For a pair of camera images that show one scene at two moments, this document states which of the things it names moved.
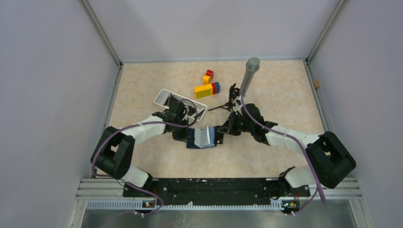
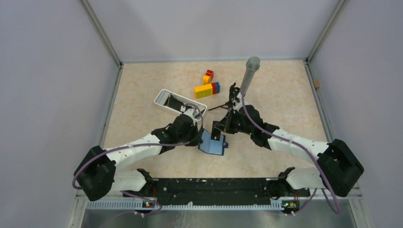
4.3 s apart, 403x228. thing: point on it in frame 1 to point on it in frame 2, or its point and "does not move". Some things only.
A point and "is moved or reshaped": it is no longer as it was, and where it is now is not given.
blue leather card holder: x=212 y=136 is moved or reshaped
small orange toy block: x=206 y=80 does not move
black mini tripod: x=234 y=92 does not move
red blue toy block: x=216 y=87 does not move
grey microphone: x=252 y=64 does not move
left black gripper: x=183 y=136 to x=194 y=128
